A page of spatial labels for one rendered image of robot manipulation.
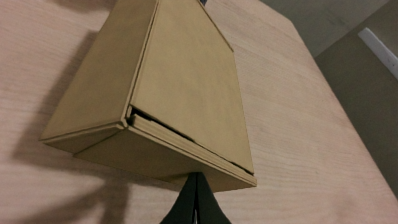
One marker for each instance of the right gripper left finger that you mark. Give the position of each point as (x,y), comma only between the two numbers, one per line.
(184,209)

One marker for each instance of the brown cardboard box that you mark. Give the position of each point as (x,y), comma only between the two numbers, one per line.
(168,64)

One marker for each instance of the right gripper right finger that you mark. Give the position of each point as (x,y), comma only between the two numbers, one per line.
(208,209)

